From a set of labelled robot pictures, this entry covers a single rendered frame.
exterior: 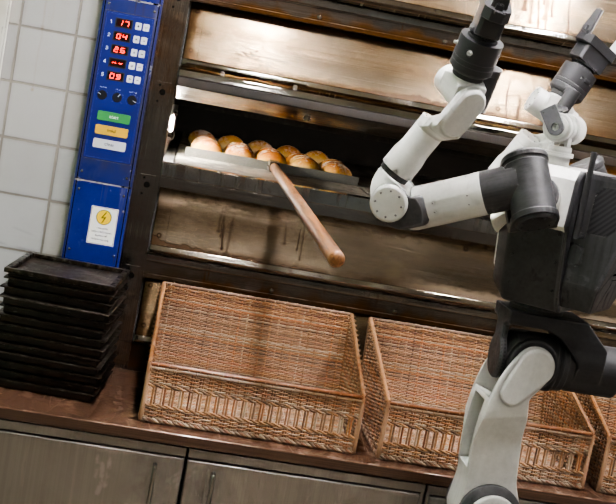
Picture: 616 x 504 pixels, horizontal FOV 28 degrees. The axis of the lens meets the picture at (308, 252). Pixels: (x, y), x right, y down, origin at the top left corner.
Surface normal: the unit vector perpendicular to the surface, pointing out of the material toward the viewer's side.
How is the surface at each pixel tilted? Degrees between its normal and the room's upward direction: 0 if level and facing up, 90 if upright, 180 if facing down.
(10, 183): 90
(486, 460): 90
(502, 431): 114
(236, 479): 90
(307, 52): 70
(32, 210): 90
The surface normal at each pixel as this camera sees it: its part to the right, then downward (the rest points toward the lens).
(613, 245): -0.48, 0.03
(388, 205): -0.22, 0.22
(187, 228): 0.15, -0.19
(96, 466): 0.09, 0.15
